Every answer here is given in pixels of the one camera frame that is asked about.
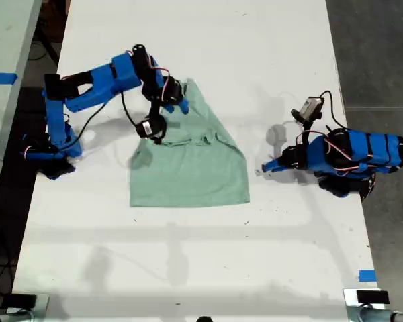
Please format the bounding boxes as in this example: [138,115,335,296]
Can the silver black camera box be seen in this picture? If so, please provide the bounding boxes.
[290,96,324,123]

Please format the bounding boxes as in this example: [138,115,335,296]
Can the black box on grey plate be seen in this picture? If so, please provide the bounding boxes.
[1,292,38,308]

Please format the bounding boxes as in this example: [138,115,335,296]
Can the black camera box white label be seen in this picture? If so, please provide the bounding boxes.
[134,115,168,145]

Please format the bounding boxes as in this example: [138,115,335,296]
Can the black box on white plate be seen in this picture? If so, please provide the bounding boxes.
[356,290,390,305]

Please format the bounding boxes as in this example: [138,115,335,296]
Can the pale side table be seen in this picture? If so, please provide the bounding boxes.
[0,0,43,211]

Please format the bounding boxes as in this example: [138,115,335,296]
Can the black camera cable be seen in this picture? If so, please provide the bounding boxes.
[120,91,142,127]
[318,89,349,131]

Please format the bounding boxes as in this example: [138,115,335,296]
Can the pale green T-shirt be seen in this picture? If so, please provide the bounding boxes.
[128,78,251,209]

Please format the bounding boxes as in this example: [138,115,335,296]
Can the short blue tape strip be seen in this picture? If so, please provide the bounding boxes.
[358,269,378,283]

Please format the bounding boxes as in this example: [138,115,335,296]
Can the grey metal pipe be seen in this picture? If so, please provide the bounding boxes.
[347,304,403,322]

